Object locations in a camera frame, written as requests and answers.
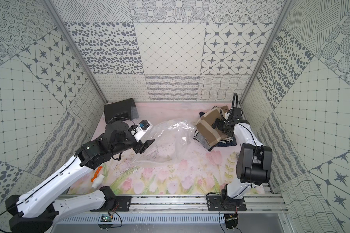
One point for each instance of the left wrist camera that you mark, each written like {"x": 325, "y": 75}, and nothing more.
{"x": 141, "y": 129}

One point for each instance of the right black circuit module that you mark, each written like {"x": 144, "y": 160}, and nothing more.
{"x": 231, "y": 221}

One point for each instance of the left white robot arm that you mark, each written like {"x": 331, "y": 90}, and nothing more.
{"x": 39, "y": 209}

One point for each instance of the clear plastic vacuum bag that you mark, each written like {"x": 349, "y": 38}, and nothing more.
{"x": 172, "y": 139}

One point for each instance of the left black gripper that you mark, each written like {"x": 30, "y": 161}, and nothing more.
{"x": 138, "y": 146}

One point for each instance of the aluminium mounting rail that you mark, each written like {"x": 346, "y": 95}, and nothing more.
{"x": 197, "y": 203}

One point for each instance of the brown plaid blanket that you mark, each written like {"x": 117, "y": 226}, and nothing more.
{"x": 204, "y": 125}

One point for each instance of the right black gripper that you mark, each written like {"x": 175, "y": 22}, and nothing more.
{"x": 220, "y": 126}

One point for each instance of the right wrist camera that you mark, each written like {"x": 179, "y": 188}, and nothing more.
{"x": 228, "y": 115}

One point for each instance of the black plastic case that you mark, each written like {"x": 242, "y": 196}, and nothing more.
{"x": 121, "y": 111}

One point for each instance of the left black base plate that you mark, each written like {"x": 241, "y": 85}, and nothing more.
{"x": 118, "y": 203}

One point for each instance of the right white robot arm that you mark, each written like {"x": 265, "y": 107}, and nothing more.
{"x": 254, "y": 161}

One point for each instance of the navy plaid blanket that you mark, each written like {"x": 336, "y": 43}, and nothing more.
{"x": 231, "y": 141}

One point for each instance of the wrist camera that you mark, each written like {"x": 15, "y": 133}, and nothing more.
{"x": 141, "y": 129}
{"x": 228, "y": 115}

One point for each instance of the orange white spray bottle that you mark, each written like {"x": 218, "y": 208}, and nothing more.
{"x": 98, "y": 178}

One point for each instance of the grey white checked blanket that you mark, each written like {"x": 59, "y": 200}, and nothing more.
{"x": 200, "y": 139}

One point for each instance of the left green circuit board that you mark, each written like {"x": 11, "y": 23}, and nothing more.
{"x": 106, "y": 218}

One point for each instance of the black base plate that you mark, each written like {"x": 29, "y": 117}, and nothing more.
{"x": 215, "y": 203}
{"x": 118, "y": 203}

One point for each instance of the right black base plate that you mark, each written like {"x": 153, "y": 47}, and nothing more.
{"x": 215, "y": 203}

